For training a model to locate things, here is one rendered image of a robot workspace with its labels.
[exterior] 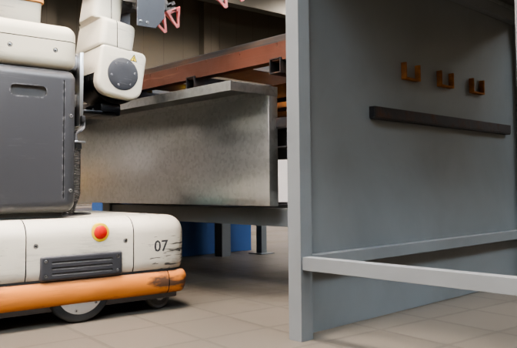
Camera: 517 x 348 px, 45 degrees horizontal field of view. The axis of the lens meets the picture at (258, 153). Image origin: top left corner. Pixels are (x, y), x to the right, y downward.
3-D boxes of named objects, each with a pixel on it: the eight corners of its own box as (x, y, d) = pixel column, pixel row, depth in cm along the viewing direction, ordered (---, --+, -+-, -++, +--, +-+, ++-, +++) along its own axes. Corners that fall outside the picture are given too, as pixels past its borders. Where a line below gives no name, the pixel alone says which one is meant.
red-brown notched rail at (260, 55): (92, 102, 294) (92, 90, 294) (377, 42, 177) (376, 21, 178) (85, 102, 291) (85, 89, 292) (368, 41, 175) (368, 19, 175)
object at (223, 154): (80, 202, 292) (80, 127, 294) (278, 205, 198) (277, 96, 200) (71, 202, 289) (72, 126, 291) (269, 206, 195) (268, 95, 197)
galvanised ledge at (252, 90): (80, 127, 294) (80, 121, 294) (277, 96, 200) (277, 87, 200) (39, 125, 280) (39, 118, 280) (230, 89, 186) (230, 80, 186)
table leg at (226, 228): (223, 255, 335) (222, 129, 339) (230, 255, 331) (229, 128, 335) (215, 255, 331) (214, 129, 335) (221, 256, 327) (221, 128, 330)
